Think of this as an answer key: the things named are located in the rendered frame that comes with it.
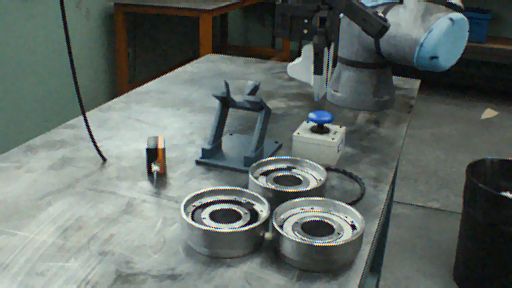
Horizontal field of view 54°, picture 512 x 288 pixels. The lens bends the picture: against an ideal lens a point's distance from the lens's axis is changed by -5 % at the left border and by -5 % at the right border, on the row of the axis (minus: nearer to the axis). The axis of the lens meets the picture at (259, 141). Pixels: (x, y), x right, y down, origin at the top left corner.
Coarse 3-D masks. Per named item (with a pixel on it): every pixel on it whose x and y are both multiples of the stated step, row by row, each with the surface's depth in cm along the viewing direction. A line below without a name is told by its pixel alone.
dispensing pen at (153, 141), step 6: (150, 138) 80; (156, 138) 80; (150, 144) 78; (156, 144) 78; (150, 150) 77; (156, 150) 77; (150, 156) 77; (156, 156) 77; (150, 162) 77; (156, 162) 76; (150, 168) 78; (156, 168) 74; (156, 174) 73; (156, 180) 71
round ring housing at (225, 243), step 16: (208, 192) 66; (224, 192) 66; (240, 192) 66; (192, 208) 63; (208, 208) 63; (224, 208) 64; (240, 208) 64; (256, 208) 64; (192, 224) 58; (208, 224) 60; (224, 224) 65; (240, 224) 60; (256, 224) 58; (192, 240) 59; (208, 240) 57; (224, 240) 57; (240, 240) 58; (256, 240) 59; (224, 256) 59
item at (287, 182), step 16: (272, 160) 75; (288, 160) 76; (304, 160) 75; (256, 176) 72; (272, 176) 72; (288, 176) 73; (304, 176) 72; (320, 176) 73; (256, 192) 68; (272, 192) 67; (288, 192) 66; (304, 192) 67; (320, 192) 68; (272, 208) 68
